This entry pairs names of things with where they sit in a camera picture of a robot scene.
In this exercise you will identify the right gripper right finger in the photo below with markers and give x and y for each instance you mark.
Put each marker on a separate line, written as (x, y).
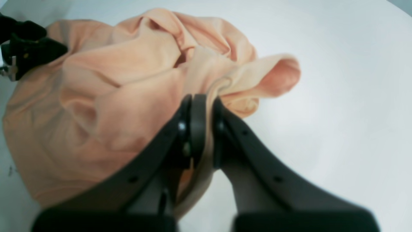
(269, 196)

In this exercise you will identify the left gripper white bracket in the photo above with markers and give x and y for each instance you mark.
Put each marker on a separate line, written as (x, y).
(24, 46)

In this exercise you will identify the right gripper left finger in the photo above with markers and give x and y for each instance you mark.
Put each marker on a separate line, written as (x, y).
(140, 197)

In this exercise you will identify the peach T-shirt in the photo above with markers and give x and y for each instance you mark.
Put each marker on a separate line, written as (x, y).
(75, 121)

